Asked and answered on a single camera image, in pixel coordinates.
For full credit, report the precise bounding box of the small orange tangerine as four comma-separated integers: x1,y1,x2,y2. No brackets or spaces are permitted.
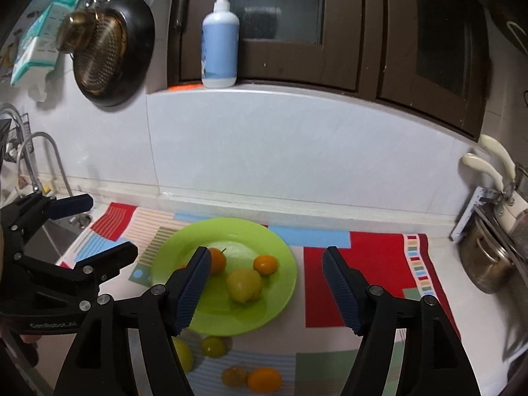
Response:
252,254,279,277

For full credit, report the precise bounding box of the bright orange tangerine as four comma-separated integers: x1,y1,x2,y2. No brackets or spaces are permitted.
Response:
247,367,284,394

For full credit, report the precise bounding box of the small green-yellow citrus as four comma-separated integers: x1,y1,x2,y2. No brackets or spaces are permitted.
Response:
201,335,228,359

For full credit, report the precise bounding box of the yellow lemon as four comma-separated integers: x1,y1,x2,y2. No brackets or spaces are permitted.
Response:
225,268,264,304

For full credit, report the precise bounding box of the teal white tissue packet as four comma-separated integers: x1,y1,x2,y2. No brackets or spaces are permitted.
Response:
10,0,80,88

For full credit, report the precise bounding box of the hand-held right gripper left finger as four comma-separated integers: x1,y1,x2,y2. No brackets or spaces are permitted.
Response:
53,246,212,396

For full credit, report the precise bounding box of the steel cooking pot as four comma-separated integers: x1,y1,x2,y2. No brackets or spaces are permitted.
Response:
459,214,517,295

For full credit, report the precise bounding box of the steel sink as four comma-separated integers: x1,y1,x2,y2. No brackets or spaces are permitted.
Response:
22,214,90,263

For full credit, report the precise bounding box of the brass ladle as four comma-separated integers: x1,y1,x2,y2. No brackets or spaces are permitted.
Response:
55,8,101,53

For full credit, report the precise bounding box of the dark hanging pan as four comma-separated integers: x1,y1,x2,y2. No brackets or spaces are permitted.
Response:
474,0,528,57

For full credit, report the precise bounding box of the white knife rack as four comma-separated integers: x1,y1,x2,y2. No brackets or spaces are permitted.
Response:
449,185,498,242

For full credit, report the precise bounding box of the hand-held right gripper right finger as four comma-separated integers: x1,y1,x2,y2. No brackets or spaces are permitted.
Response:
322,246,481,396

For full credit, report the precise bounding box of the wire dish rack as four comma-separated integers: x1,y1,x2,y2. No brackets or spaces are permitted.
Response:
0,105,33,163

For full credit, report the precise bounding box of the dark wooden window sash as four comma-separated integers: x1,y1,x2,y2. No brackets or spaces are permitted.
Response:
167,0,367,92
375,0,492,142

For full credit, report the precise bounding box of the orange tangerine with stem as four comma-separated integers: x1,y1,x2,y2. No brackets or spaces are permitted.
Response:
207,247,228,276

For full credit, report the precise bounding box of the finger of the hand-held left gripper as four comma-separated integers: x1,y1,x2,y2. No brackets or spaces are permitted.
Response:
0,192,94,253
16,241,140,294

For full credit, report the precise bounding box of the colourful patchwork placemat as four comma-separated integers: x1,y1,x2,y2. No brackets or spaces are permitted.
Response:
55,202,462,396

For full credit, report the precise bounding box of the green plate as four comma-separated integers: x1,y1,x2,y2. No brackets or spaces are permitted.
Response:
150,217,298,336

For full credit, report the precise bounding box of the yellow-green lemon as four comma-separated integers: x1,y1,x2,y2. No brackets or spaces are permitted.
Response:
172,336,195,374

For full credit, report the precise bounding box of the steel curved faucet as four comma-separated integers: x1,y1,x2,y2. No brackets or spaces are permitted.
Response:
16,131,73,199

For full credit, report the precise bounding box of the brass perforated strainer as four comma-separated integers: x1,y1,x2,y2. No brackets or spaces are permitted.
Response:
72,12,129,96

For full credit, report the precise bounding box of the cream handled knife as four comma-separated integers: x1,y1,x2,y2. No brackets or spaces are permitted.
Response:
461,153,506,194
478,134,517,192

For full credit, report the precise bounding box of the brownish orange tangerine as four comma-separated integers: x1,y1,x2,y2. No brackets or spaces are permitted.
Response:
221,366,249,389

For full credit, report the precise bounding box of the black frying pan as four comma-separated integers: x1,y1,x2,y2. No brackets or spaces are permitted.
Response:
72,0,156,108

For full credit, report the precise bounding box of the white blue pump bottle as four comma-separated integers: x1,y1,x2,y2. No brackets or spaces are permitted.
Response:
201,0,241,89

